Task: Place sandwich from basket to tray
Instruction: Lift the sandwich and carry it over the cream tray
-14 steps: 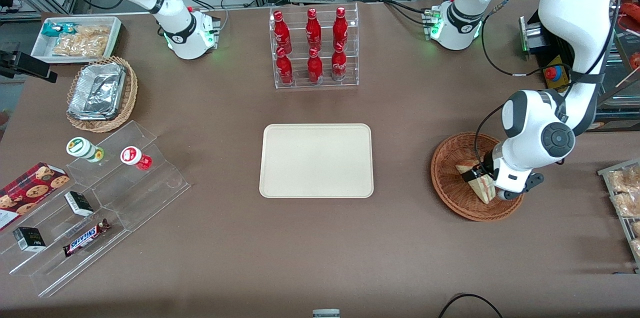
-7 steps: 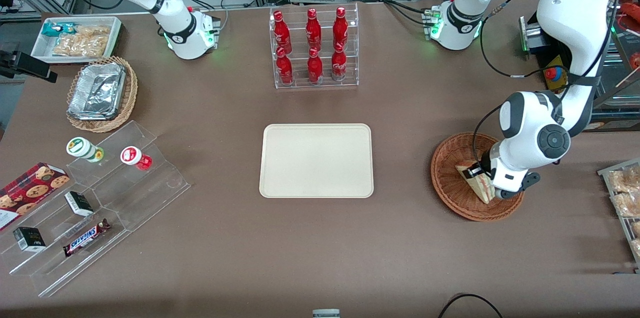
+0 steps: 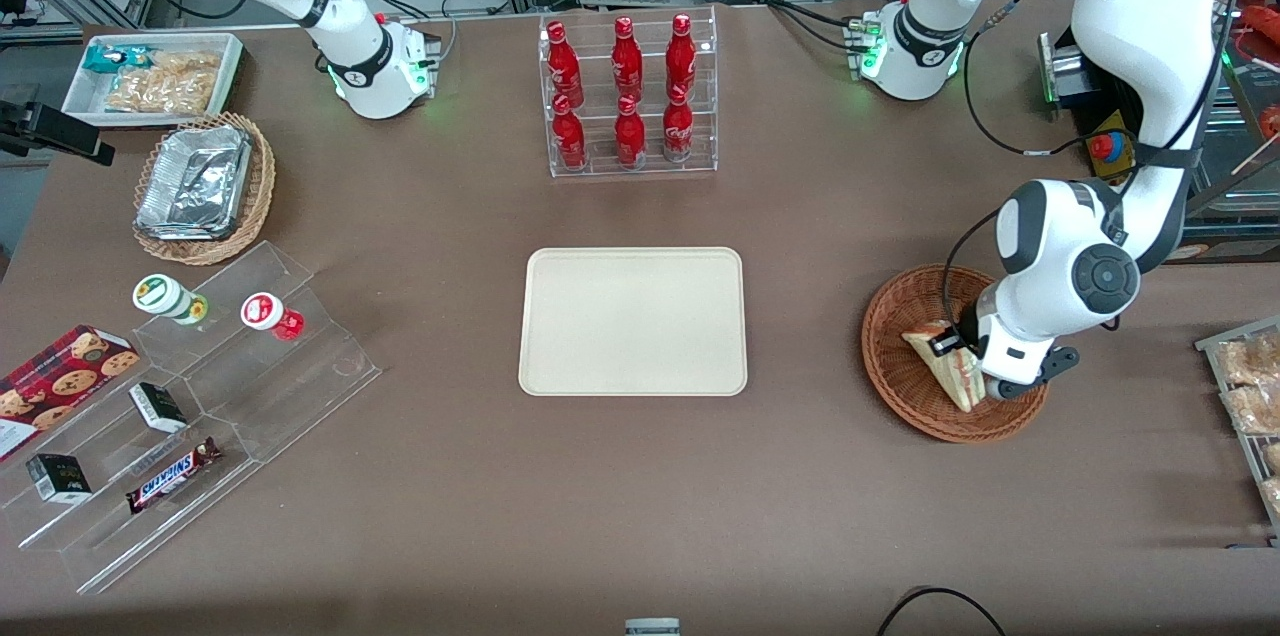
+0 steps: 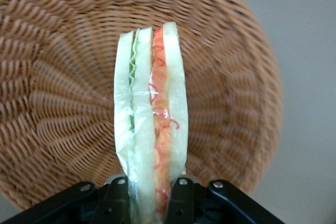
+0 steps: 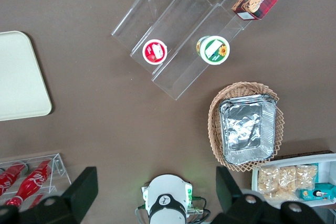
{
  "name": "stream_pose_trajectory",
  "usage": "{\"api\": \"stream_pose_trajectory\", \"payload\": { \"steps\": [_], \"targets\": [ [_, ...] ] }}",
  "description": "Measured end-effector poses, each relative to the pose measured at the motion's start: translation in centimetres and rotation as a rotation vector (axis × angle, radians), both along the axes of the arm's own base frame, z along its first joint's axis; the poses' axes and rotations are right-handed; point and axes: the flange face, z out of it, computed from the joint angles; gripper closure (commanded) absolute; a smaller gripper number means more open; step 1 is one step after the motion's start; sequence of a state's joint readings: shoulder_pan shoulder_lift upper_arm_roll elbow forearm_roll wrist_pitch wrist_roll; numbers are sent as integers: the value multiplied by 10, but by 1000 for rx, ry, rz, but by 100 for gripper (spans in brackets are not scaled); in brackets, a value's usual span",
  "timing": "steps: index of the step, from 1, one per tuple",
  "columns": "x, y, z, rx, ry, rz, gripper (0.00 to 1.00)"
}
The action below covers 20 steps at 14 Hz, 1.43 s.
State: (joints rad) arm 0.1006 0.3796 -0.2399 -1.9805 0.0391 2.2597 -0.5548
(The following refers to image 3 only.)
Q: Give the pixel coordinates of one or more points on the black equipment box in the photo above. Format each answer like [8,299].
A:
[1230,236]

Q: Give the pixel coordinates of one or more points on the white plastic bin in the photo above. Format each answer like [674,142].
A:
[85,101]

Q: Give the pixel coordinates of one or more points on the clear rice snack bag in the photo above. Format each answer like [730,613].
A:
[1255,408]
[1250,359]

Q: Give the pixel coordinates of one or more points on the Snickers chocolate bar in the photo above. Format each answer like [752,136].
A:
[172,476]

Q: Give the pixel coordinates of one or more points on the red tartan cookie box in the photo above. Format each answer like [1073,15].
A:
[60,386]

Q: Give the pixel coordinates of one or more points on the light tan wicker basket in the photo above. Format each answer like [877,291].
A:
[262,186]

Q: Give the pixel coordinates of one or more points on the small grey device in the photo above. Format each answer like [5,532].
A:
[652,628]

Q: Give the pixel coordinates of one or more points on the round brown wicker basket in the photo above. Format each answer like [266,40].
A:
[900,386]

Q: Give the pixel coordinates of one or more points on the teal snack packet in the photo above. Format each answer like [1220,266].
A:
[105,56]

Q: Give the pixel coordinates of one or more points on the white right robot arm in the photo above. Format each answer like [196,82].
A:
[350,56]

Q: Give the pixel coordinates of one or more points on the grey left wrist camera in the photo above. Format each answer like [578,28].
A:
[1010,388]

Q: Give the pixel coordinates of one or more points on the clear acrylic stepped shelf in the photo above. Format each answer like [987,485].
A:
[290,386]

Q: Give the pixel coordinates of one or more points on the red cola bottle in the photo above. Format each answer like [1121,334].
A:
[570,136]
[630,136]
[563,66]
[627,61]
[681,56]
[677,131]

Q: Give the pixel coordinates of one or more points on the small black carton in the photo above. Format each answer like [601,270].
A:
[158,406]
[58,478]

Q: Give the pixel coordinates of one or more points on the beige plastic tray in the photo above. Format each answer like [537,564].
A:
[632,321]

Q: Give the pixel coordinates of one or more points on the clear acrylic bottle rack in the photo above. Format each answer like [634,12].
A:
[600,166]

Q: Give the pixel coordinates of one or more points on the yellow emergency stop button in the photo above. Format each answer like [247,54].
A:
[1102,146]

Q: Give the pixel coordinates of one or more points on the green lid yogurt cup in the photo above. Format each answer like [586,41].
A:
[160,294]

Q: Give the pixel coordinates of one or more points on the grey snack tray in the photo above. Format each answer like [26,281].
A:
[1215,366]

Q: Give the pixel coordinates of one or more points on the red lid yogurt cup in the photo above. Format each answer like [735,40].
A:
[262,311]

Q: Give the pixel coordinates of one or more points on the aluminium foil tray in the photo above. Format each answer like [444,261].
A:
[195,181]

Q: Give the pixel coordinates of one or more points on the grey metal control box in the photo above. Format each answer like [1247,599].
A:
[1065,66]

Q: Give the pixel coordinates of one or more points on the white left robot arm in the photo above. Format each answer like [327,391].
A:
[1150,36]

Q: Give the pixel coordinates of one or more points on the triangular sandwich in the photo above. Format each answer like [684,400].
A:
[955,381]

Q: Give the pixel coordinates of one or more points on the clear cracker bag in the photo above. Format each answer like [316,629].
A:
[165,94]
[185,62]
[202,91]
[125,96]

